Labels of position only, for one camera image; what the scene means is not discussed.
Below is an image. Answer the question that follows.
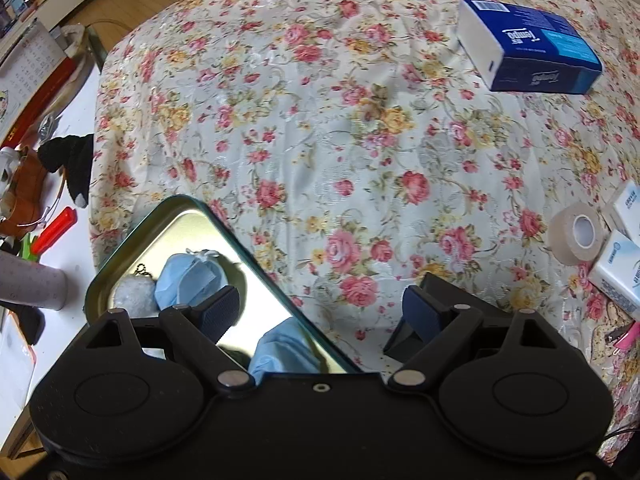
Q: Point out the beige tape roll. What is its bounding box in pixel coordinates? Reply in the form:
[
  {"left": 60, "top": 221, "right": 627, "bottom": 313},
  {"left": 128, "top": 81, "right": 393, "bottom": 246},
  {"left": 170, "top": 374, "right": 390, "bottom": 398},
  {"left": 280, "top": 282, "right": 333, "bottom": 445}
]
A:
[{"left": 548, "top": 204, "right": 612, "bottom": 267}]

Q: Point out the desk calendar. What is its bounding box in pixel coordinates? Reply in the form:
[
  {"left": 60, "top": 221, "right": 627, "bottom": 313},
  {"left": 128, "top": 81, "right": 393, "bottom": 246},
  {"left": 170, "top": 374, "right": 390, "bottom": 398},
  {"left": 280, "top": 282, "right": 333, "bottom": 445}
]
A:
[{"left": 0, "top": 19, "right": 77, "bottom": 147}]

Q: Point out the round wooden tray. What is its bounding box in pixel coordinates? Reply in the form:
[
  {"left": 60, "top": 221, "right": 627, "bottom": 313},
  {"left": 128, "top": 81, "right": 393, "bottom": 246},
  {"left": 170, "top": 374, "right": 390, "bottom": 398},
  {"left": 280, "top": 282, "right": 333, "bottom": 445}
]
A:
[{"left": 47, "top": 22, "right": 106, "bottom": 126}]

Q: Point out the floral blanket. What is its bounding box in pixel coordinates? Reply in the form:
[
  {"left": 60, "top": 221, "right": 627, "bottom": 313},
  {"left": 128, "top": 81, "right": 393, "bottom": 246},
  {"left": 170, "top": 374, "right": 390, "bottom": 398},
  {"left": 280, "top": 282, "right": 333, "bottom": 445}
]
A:
[{"left": 87, "top": 0, "right": 640, "bottom": 467}]

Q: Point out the pink clip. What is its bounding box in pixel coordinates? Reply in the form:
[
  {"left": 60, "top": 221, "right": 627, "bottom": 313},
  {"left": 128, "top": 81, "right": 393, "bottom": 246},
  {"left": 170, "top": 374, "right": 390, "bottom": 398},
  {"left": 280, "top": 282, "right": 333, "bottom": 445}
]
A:
[{"left": 614, "top": 321, "right": 640, "bottom": 349}]

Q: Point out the lilac thermos bottle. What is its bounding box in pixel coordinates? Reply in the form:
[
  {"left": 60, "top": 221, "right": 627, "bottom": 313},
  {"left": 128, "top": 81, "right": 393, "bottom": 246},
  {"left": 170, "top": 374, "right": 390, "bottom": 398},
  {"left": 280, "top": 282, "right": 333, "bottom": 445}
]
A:
[{"left": 0, "top": 250, "right": 66, "bottom": 312}]

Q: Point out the brown leather holder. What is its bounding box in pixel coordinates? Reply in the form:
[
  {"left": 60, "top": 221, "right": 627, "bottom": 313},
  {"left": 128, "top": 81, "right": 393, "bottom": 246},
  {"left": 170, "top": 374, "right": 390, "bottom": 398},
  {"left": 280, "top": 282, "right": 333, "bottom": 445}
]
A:
[{"left": 0, "top": 147, "right": 62, "bottom": 237}]

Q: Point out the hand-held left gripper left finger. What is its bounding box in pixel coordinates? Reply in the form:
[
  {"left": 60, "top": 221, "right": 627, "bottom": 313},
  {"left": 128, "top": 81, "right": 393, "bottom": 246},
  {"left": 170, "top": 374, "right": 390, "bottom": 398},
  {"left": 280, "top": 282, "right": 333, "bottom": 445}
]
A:
[{"left": 79, "top": 284, "right": 257, "bottom": 395}]

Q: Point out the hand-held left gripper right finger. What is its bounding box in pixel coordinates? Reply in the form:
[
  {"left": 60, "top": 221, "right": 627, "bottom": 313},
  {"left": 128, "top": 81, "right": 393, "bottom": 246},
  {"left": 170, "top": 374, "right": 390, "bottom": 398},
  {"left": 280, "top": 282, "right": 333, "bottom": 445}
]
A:
[{"left": 387, "top": 284, "right": 567, "bottom": 392}]

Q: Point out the white plush lamb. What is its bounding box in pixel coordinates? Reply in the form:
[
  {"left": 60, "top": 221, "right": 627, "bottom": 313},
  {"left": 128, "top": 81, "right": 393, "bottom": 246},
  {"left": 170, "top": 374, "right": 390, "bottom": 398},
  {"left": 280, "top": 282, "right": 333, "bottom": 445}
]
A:
[{"left": 112, "top": 277, "right": 157, "bottom": 319}]

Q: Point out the blue tissue pack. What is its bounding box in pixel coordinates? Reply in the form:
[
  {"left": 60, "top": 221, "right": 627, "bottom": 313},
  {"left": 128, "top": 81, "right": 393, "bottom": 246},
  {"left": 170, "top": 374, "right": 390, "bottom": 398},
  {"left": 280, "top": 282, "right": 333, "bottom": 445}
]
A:
[{"left": 457, "top": 0, "right": 604, "bottom": 95}]

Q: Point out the teal tin tray gold inside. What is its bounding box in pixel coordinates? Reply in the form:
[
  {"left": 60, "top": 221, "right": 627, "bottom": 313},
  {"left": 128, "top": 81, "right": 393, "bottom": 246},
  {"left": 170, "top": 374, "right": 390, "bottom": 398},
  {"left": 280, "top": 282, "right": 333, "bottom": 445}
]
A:
[{"left": 85, "top": 194, "right": 367, "bottom": 377}]

